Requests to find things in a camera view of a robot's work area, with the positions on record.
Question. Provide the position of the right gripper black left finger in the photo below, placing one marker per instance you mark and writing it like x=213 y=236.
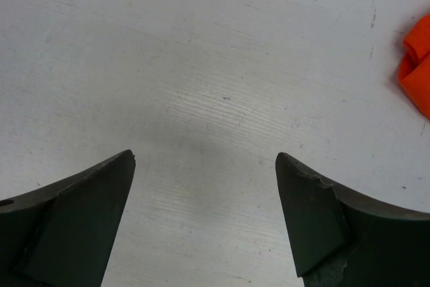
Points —
x=62 y=234

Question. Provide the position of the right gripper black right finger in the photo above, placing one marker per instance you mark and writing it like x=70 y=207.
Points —
x=340 y=237

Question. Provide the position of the orange folded t shirt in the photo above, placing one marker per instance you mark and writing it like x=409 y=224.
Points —
x=413 y=71

